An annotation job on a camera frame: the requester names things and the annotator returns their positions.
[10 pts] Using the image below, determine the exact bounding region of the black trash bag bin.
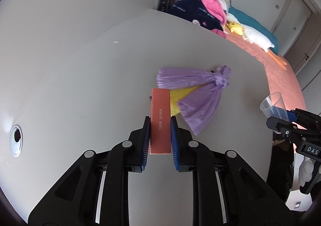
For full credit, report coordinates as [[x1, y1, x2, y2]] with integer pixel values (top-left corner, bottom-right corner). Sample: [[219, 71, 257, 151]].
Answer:
[[267, 132, 294, 203]]

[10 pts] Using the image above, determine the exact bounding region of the orange red small box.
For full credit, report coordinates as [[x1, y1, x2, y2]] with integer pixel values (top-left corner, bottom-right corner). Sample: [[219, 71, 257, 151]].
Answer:
[[150, 88, 171, 154]]

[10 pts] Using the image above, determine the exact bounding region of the pink fleece garment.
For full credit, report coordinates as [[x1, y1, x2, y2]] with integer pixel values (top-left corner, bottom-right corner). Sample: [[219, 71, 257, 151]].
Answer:
[[201, 0, 226, 25]]

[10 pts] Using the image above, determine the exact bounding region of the clear plastic cup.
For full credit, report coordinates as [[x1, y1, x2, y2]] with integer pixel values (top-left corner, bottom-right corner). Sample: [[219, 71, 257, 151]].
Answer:
[[260, 92, 289, 121]]

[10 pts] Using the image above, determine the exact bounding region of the grey room door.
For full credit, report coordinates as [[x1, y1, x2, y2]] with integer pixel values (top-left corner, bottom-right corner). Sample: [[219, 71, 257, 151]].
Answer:
[[271, 0, 320, 74]]

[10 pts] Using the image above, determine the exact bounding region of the table cable hole grommet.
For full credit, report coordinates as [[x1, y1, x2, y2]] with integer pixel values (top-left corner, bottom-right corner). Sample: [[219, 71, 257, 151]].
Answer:
[[9, 125, 23, 157]]

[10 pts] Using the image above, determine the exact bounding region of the pink bed sheet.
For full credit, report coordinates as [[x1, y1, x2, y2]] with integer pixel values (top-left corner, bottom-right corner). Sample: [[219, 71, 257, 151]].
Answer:
[[227, 33, 306, 126]]

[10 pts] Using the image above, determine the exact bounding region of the navy patterned blanket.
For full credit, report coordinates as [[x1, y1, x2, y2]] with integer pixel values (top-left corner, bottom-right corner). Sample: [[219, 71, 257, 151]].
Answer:
[[168, 0, 223, 31]]

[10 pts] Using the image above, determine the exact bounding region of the yellow duck plush toy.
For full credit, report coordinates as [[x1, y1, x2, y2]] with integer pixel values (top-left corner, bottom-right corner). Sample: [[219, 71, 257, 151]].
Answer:
[[227, 22, 245, 36]]

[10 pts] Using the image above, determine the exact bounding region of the white goose plush toy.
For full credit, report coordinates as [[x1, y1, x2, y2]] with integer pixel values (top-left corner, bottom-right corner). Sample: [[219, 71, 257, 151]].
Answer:
[[226, 13, 287, 70]]

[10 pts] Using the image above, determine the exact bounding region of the purple plastic bag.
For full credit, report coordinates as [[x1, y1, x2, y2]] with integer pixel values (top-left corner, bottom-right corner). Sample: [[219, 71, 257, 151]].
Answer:
[[156, 66, 231, 135]]

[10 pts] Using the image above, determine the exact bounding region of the yellow paper piece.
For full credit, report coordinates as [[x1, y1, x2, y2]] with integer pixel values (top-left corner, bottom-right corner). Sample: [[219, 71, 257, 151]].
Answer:
[[170, 85, 201, 117]]

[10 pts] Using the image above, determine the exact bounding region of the teal pillow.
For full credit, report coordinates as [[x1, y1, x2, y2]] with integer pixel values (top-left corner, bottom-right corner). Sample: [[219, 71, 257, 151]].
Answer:
[[229, 6, 279, 55]]

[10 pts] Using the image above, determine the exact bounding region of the right hand white glove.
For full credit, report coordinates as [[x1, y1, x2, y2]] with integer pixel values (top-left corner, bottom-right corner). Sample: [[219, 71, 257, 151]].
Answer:
[[298, 156, 314, 187]]

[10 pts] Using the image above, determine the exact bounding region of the black wall socket panel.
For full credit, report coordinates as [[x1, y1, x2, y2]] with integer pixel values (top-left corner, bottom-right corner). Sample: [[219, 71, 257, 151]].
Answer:
[[156, 0, 176, 12]]

